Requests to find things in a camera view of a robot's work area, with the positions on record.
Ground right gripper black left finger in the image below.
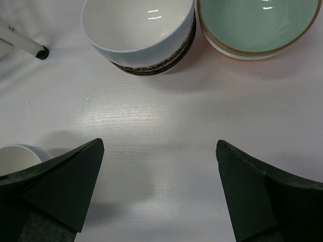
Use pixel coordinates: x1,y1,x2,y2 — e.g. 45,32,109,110
1,138,104,241

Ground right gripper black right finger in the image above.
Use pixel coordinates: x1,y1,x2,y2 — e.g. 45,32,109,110
216,140,322,241

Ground white bowl orange stack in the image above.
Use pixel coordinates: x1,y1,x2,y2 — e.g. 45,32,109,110
0,144,53,176

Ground mint bowl gold rim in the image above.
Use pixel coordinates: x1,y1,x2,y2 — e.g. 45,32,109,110
196,0,322,56

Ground stainless steel dish rack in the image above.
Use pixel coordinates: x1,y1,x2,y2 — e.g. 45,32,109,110
0,17,49,60

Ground white orange bottom bowl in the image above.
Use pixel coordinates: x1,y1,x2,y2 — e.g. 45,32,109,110
202,29,283,61

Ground white bowl brown pattern stack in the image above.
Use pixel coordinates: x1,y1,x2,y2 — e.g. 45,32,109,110
81,0,196,76

